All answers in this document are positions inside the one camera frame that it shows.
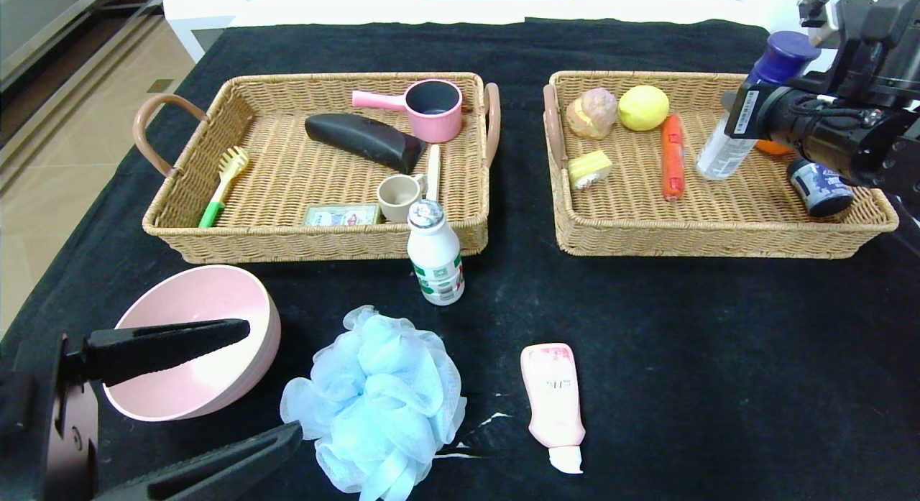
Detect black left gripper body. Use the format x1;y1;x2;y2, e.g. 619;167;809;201
0;333;100;501

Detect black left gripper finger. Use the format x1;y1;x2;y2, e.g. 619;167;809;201
65;318;251;388
92;420;303;501

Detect light blue bath pouf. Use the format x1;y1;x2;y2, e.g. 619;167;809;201
280;305;468;501

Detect orange sausage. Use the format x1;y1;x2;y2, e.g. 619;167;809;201
661;114;686;202

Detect blue capped spray can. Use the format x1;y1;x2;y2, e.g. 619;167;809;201
696;31;822;181

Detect wicker basket with utensils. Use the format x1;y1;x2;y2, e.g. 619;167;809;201
133;72;502;265

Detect wicker basket with food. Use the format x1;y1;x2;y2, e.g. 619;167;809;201
543;71;899;260

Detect pink bowl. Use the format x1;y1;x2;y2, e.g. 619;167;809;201
103;265;282;422

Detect small card box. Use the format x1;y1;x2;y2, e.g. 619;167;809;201
303;203;382;228

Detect small beige cup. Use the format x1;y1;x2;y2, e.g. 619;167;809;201
377;174;426;224

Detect white milk drink bottle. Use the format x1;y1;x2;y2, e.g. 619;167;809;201
407;200;466;307

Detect black glasses case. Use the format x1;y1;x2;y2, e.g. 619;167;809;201
305;114;425;175

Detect short white scrap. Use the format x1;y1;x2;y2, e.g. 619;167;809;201
464;412;512;441

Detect beige stick utensil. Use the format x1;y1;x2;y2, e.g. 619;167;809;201
426;144;442;203

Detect grey metal ledge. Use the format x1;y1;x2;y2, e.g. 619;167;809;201
0;0;162;92

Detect pink toy saucepan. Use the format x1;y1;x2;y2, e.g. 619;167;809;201
352;80;464;144

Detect black table cloth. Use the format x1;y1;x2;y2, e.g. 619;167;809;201
0;18;920;501

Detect pink lotion tube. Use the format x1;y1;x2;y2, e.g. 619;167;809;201
520;343;587;476

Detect yellow cake slice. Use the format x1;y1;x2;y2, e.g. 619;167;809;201
566;150;614;191

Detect pinkish brown bread toy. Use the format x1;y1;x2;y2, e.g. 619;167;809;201
566;88;619;141

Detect yellow lemon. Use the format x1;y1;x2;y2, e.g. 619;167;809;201
618;85;671;133

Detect dark blue jar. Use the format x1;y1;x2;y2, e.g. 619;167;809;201
786;160;855;219

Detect yellow fork with green handle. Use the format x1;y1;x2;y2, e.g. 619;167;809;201
198;147;252;229

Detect black right camera cable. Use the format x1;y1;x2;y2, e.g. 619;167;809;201
798;0;849;27

